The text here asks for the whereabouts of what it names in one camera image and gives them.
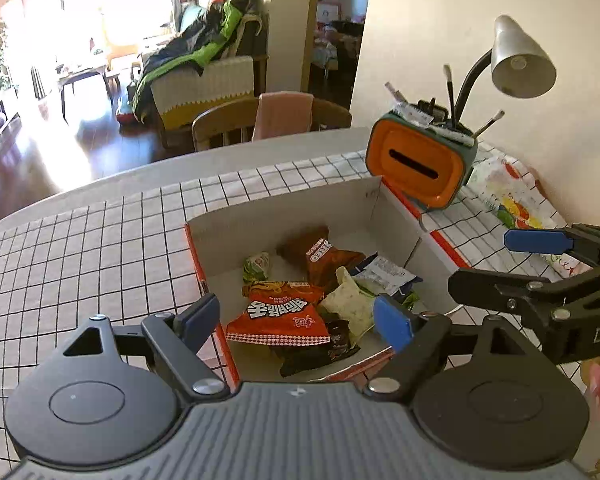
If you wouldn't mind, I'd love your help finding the orange green tissue box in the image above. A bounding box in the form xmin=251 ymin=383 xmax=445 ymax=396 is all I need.
xmin=366 ymin=112 xmax=480 ymax=211

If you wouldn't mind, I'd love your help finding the long black writing brush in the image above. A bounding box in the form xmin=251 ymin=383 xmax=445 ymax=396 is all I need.
xmin=443 ymin=65 xmax=457 ymax=119

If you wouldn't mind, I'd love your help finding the tall green plant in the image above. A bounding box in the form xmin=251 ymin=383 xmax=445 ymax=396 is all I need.
xmin=0 ymin=17 xmax=19 ymax=92

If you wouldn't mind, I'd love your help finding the red cardboard box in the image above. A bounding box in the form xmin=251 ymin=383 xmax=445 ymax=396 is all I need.
xmin=184 ymin=175 xmax=473 ymax=384

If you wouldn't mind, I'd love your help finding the small black gadget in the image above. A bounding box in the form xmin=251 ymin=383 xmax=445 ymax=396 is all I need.
xmin=417 ymin=100 xmax=451 ymax=124

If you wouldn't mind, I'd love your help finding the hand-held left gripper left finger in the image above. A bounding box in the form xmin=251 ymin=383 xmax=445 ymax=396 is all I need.
xmin=62 ymin=292 xmax=231 ymax=402

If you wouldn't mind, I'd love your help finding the beige sofa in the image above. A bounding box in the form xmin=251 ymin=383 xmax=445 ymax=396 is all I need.
xmin=150 ymin=0 xmax=271 ymax=149

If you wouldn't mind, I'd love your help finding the wooden chair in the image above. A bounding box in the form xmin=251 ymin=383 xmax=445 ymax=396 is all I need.
xmin=192 ymin=92 xmax=353 ymax=154

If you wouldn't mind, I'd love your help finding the colourful plastic bag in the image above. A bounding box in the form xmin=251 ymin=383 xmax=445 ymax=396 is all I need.
xmin=467 ymin=156 xmax=589 ymax=279

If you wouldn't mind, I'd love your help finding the coffee table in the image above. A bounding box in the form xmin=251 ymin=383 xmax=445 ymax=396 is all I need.
xmin=57 ymin=60 xmax=109 ymax=122

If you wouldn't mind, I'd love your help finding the dark maroon snack packet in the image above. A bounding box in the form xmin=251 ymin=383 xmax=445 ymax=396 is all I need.
xmin=279 ymin=317 xmax=362 ymax=379

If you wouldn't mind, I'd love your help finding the grey desk lamp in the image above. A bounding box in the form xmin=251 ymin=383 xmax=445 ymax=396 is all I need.
xmin=452 ymin=15 xmax=557 ymax=127

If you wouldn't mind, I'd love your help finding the checkered tablecloth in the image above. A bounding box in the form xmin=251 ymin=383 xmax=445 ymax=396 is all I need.
xmin=0 ymin=130 xmax=600 ymax=480

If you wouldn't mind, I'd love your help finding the brown snack packet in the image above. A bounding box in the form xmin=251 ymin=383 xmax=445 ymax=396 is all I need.
xmin=277 ymin=226 xmax=366 ymax=297

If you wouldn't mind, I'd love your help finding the short writing brush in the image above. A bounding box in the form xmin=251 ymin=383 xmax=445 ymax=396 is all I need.
xmin=472 ymin=110 xmax=506 ymax=139

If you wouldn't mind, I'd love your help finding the green black jacket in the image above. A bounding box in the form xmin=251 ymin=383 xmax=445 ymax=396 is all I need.
xmin=135 ymin=0 xmax=246 ymax=124

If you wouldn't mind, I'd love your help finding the green snack packet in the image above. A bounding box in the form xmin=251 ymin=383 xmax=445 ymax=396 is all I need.
xmin=397 ymin=290 xmax=422 ymax=314

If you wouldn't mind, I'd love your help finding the white marker pen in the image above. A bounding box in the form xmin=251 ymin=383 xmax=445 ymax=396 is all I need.
xmin=432 ymin=125 xmax=476 ymax=147

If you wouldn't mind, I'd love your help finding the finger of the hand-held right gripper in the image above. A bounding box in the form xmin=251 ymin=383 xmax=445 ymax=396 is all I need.
xmin=448 ymin=264 xmax=600 ymax=330
xmin=503 ymin=225 xmax=600 ymax=272

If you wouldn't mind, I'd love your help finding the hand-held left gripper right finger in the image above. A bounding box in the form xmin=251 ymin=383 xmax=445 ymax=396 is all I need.
xmin=365 ymin=294 xmax=537 ymax=402

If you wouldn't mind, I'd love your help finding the pink framed toy board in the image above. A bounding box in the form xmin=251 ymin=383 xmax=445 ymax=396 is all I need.
xmin=316 ymin=2 xmax=346 ymax=32

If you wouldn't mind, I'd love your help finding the pink towel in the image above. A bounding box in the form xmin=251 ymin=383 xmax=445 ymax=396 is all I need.
xmin=252 ymin=91 xmax=315 ymax=142

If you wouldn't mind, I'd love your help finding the white blue snack packet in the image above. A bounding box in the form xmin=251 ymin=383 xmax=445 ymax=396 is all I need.
xmin=352 ymin=255 xmax=424 ymax=297

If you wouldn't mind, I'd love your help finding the small green white packet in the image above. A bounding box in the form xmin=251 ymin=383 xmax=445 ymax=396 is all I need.
xmin=243 ymin=252 xmax=271 ymax=284

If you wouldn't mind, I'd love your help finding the red orange snack packet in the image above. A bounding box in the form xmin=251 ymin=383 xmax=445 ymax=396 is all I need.
xmin=225 ymin=280 xmax=332 ymax=349

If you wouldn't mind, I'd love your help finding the pale white snack packet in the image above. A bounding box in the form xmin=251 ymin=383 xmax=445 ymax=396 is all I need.
xmin=320 ymin=266 xmax=379 ymax=344

